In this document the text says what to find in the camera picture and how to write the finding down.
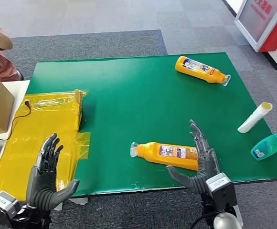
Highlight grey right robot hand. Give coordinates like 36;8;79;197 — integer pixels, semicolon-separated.
166;119;220;195

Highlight white tube bottle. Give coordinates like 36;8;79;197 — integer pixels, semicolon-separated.
238;102;273;134

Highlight white side table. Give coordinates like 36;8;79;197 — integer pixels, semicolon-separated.
0;80;31;192

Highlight teal plastic bottle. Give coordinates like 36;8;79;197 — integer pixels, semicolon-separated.
250;132;277;161

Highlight green table mat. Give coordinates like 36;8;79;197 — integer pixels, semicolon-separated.
26;52;277;197

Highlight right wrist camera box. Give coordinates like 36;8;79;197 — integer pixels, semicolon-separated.
205;173;238;213

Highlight orange bottle with clear cap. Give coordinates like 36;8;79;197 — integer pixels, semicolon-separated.
130;141;199;172
175;56;232;87

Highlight red and white display stand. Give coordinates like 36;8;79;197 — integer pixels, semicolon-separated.
234;0;277;71

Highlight thin black cable with plug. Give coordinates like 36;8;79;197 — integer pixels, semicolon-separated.
0;100;32;142

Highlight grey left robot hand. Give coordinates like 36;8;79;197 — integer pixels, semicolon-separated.
26;133;80;212

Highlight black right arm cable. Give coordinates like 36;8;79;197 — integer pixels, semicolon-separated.
190;211;216;229

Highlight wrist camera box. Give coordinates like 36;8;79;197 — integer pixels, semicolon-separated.
0;190;22;223
205;173;238;213

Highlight yellow plastic-wrapped flat box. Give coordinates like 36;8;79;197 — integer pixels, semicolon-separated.
0;89;91;203

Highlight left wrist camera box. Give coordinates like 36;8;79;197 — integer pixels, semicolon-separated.
0;190;22;223

